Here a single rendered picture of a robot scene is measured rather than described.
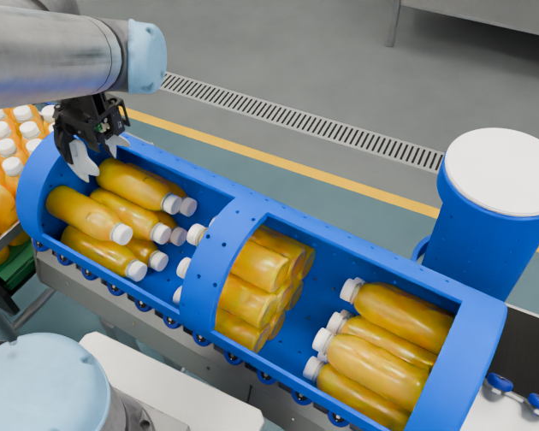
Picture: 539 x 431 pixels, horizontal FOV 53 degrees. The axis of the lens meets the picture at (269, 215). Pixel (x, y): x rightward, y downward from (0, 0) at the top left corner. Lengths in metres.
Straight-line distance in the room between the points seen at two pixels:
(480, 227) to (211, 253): 0.66
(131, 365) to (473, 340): 0.51
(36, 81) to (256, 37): 3.21
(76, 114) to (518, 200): 0.91
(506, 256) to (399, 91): 1.98
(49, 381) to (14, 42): 0.31
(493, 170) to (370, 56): 2.24
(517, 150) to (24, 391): 1.16
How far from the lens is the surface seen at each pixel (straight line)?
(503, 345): 2.13
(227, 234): 0.88
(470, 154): 1.35
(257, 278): 0.92
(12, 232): 1.36
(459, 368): 0.81
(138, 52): 0.58
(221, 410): 0.83
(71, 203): 1.14
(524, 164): 1.37
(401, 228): 2.51
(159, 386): 0.86
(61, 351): 0.58
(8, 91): 0.43
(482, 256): 1.37
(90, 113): 0.82
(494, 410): 1.13
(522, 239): 1.34
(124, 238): 1.09
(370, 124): 2.98
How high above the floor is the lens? 1.93
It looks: 51 degrees down
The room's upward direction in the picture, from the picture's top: 2 degrees counter-clockwise
